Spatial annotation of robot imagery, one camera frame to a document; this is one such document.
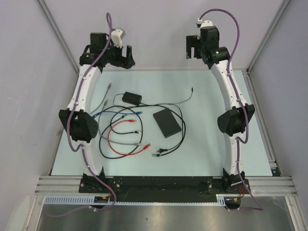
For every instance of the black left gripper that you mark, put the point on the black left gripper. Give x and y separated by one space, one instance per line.
122 61

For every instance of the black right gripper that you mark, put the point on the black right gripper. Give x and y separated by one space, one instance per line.
192 41

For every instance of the black cable teal boot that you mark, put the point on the black cable teal boot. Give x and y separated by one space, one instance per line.
117 120

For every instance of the black network switch box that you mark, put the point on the black network switch box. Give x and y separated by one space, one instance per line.
167 122

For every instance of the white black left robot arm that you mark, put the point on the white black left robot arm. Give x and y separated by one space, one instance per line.
81 128

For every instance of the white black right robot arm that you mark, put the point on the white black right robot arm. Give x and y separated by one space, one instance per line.
234 123

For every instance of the black power adapter brick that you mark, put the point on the black power adapter brick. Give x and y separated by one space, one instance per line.
132 98

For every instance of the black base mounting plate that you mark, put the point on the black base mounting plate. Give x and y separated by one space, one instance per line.
121 184

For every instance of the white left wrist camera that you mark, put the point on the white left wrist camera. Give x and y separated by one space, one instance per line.
117 36

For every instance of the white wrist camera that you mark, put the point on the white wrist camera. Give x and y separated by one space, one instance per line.
203 23
117 36

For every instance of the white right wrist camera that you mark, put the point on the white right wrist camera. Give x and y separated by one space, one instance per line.
203 23

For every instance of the left aluminium corner post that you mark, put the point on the left aluminium corner post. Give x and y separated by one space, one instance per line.
42 5

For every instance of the aluminium corner post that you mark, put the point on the aluminium corner post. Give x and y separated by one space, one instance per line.
42 5
274 23

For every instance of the right aluminium corner post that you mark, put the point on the right aluminium corner post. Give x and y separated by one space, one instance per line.
274 23

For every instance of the right aluminium side rail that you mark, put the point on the right aluminium side rail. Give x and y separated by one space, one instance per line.
274 166

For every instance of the grey slotted cable duct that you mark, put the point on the grey slotted cable duct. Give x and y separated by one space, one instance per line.
201 200

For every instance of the aluminium front frame rail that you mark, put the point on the aluminium front frame rail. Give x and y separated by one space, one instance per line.
260 186

